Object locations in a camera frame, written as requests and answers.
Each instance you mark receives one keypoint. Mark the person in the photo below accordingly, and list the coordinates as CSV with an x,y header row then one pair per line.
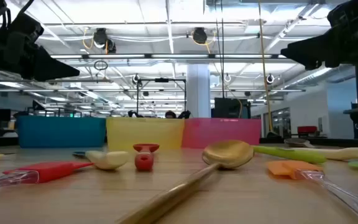
x,y
170,114

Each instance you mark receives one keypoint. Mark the orange silicone spatula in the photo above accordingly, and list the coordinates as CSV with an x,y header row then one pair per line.
x,y
284,168

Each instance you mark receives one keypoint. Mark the white square column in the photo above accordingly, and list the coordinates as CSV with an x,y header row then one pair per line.
x,y
198,90

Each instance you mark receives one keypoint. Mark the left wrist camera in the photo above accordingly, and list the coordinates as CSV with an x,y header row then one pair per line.
x,y
25,31

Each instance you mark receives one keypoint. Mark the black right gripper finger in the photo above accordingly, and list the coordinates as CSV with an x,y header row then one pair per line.
x,y
312,53

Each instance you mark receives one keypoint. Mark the red silicone spatula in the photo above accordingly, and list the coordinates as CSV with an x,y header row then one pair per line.
x,y
51,171

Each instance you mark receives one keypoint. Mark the blue plastic bin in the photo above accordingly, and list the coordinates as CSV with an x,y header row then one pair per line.
x,y
61,132

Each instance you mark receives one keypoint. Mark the yellow translucent plastic bin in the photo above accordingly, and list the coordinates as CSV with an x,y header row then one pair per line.
x,y
145,133

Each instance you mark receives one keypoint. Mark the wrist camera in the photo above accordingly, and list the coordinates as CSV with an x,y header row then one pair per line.
x,y
346,14
25,31

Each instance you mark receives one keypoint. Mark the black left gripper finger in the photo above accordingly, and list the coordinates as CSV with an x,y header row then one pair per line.
x,y
51,68

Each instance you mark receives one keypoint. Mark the pink translucent plastic bin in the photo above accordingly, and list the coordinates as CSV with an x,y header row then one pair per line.
x,y
222,132

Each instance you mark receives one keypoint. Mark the gold metal spoon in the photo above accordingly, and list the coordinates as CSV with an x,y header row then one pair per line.
x,y
228,154

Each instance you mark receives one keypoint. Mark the long ceiling light strip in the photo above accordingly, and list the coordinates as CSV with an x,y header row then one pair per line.
x,y
179,56

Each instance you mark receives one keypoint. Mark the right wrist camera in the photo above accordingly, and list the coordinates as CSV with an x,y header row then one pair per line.
x,y
346,14

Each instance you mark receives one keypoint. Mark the green silicone spoon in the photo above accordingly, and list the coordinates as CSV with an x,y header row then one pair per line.
x,y
291,154

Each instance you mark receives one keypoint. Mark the red silicone spoon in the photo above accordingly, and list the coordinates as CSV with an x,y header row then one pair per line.
x,y
145,160

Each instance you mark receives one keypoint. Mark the black rig frame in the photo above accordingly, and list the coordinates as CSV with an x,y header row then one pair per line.
x,y
162,80

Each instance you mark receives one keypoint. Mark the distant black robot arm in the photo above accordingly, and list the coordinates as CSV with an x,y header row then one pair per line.
x,y
132,114
185,115

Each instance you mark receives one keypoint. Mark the black cabinet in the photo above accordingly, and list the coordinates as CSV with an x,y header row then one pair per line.
x,y
227,108

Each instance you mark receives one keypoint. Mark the red chair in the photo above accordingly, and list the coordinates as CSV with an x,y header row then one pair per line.
x,y
307,129

